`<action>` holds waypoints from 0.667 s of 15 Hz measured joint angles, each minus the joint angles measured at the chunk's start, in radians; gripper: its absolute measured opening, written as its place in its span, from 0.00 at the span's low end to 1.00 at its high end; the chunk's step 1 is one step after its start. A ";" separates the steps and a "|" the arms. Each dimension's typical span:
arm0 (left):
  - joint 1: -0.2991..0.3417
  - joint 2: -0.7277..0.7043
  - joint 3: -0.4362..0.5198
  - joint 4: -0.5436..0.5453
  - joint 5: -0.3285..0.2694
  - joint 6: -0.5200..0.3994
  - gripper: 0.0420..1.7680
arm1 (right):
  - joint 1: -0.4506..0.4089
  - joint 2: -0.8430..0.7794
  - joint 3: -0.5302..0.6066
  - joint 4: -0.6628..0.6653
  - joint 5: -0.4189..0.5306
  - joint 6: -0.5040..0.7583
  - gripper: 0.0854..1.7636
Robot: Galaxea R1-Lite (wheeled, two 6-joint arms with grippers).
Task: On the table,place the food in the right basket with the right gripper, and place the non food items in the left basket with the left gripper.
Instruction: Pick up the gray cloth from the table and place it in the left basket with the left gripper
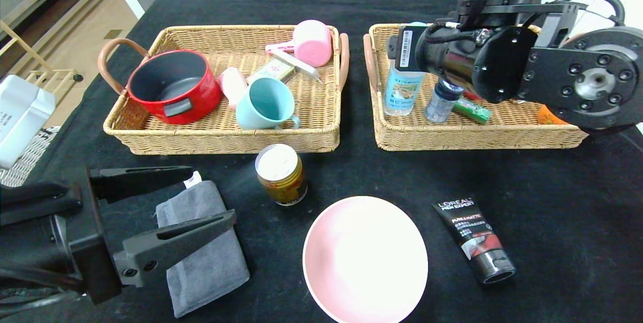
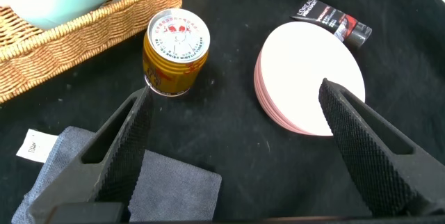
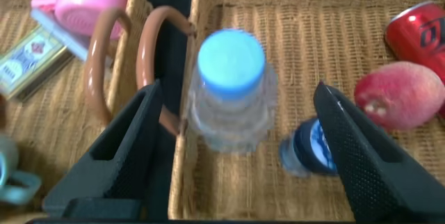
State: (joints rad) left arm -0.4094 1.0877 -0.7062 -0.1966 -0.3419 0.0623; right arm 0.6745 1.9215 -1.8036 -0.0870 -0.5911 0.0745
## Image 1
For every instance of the light wooden rack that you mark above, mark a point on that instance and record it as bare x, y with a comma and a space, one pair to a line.
50, 74

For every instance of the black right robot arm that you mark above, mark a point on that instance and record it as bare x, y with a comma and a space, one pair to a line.
577, 77

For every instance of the orange fruit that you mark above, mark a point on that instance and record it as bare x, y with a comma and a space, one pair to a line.
547, 116

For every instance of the clear water bottle blue cap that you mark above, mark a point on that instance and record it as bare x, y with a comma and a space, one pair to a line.
402, 92

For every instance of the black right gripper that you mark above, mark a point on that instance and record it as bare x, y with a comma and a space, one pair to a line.
406, 48

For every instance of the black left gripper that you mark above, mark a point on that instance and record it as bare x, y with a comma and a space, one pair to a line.
95, 235

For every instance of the small pink bottle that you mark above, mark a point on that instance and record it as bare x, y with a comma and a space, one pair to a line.
232, 87

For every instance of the small green tin box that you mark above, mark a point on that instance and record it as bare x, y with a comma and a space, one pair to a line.
274, 72

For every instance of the green gum pack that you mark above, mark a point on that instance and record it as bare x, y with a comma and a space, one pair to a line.
472, 111

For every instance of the teal mug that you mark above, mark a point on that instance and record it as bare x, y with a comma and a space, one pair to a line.
251, 117

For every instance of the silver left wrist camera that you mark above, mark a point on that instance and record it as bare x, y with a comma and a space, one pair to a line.
22, 117

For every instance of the small bottle dark blue cap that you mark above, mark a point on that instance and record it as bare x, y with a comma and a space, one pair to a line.
442, 107

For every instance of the grey towel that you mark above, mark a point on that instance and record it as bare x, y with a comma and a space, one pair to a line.
206, 267

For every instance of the pink measuring cup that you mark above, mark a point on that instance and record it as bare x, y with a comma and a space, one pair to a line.
314, 46

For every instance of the black face wash tube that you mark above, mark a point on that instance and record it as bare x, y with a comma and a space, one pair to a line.
472, 232

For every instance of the gold drink can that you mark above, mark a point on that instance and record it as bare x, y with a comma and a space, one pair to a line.
281, 182

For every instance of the silver tube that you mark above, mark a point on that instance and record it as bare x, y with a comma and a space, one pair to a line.
296, 63

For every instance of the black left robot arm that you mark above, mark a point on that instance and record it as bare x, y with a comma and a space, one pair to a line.
30, 200

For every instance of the red cooking pot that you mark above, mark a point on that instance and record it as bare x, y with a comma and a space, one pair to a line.
201, 102

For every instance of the pink bowl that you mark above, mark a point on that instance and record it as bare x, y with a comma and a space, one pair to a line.
364, 262

